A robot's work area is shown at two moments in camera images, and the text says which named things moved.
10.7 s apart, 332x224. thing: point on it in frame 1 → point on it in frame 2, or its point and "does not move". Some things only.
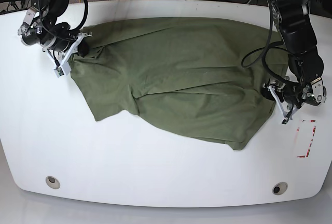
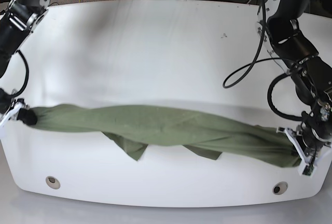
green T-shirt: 207,77 → 212,137
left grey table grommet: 52,182 does not move
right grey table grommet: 279,188 does not move
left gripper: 56,43 → 28,116
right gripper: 294,93 → 316,132
